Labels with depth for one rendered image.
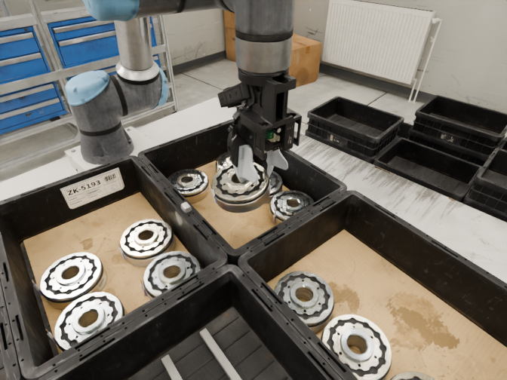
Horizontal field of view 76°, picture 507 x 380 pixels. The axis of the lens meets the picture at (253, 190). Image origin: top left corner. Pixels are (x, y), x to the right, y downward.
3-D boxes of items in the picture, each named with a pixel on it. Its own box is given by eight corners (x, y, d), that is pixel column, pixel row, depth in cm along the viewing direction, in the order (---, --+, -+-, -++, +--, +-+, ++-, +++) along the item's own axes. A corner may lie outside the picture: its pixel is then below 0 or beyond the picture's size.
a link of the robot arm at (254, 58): (224, 32, 43) (273, 23, 46) (225, 67, 46) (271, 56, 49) (256, 46, 38) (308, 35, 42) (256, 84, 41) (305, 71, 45)
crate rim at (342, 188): (136, 161, 78) (134, 153, 76) (237, 124, 92) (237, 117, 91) (233, 268, 54) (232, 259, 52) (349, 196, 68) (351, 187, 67)
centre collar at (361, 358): (333, 343, 49) (333, 341, 48) (353, 323, 51) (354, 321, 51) (360, 370, 46) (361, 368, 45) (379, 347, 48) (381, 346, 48)
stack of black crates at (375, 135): (298, 181, 196) (305, 112, 167) (326, 160, 213) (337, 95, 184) (357, 212, 175) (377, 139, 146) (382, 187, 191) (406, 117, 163)
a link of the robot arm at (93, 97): (72, 120, 96) (55, 74, 87) (118, 108, 102) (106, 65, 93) (83, 136, 88) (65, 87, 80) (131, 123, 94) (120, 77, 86)
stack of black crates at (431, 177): (357, 212, 175) (373, 160, 153) (383, 186, 192) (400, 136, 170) (433, 252, 154) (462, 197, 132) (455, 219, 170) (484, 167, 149)
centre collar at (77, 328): (70, 314, 52) (69, 312, 52) (102, 301, 54) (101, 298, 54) (75, 341, 49) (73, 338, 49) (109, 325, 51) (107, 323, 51)
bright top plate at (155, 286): (136, 269, 60) (135, 267, 59) (185, 244, 64) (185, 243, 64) (158, 310, 53) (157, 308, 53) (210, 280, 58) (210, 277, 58)
